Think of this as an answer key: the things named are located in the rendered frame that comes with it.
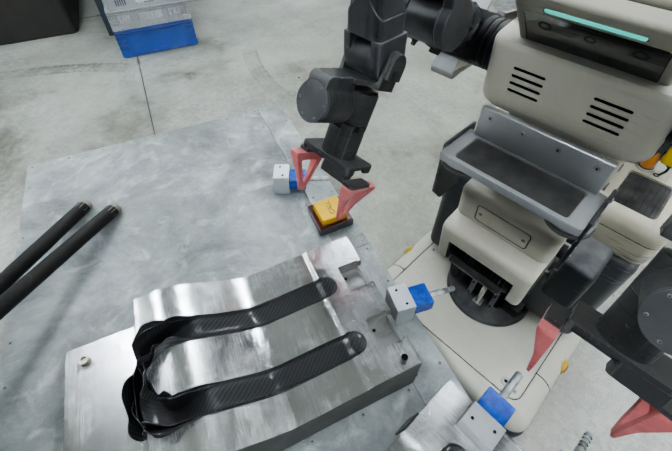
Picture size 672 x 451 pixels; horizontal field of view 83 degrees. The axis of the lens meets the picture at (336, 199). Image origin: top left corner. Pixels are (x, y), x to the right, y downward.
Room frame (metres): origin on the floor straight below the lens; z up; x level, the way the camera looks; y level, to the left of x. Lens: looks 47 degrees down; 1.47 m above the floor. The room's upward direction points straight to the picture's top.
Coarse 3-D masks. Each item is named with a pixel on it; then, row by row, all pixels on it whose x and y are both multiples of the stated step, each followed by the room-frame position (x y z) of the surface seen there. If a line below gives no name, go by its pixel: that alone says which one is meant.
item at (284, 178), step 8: (280, 168) 0.68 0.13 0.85; (288, 168) 0.68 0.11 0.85; (280, 176) 0.65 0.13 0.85; (288, 176) 0.66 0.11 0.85; (304, 176) 0.67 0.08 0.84; (312, 176) 0.68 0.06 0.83; (320, 176) 0.68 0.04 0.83; (280, 184) 0.65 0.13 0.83; (288, 184) 0.65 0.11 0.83; (296, 184) 0.65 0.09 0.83; (280, 192) 0.65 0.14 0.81; (288, 192) 0.65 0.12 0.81
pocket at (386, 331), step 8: (384, 312) 0.29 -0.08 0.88; (368, 320) 0.28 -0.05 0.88; (376, 320) 0.29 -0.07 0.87; (384, 320) 0.29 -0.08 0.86; (392, 320) 0.28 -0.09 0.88; (376, 328) 0.28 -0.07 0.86; (384, 328) 0.28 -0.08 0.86; (392, 328) 0.27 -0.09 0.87; (376, 336) 0.26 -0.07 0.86; (384, 336) 0.26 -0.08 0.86; (392, 336) 0.26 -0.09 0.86; (400, 336) 0.26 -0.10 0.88; (384, 344) 0.25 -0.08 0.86
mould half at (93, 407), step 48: (336, 240) 0.44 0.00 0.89; (192, 288) 0.32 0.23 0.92; (240, 288) 0.34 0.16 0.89; (288, 288) 0.34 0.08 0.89; (240, 336) 0.25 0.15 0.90; (288, 336) 0.25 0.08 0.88; (336, 336) 0.25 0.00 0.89; (96, 384) 0.19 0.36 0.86; (192, 384) 0.17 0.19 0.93; (336, 384) 0.18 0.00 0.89; (384, 384) 0.19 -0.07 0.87; (96, 432) 0.13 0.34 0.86; (192, 432) 0.11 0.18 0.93; (240, 432) 0.12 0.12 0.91; (288, 432) 0.12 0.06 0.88
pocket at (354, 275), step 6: (348, 264) 0.39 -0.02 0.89; (354, 264) 0.39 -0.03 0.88; (360, 264) 0.39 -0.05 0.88; (342, 270) 0.38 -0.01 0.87; (348, 270) 0.39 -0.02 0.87; (354, 270) 0.39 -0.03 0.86; (360, 270) 0.38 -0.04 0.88; (348, 276) 0.38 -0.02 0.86; (354, 276) 0.38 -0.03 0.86; (360, 276) 0.38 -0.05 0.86; (366, 276) 0.37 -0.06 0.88; (348, 282) 0.36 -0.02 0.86; (354, 282) 0.36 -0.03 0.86; (360, 282) 0.36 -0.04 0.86; (366, 282) 0.36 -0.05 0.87; (354, 288) 0.35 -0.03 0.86
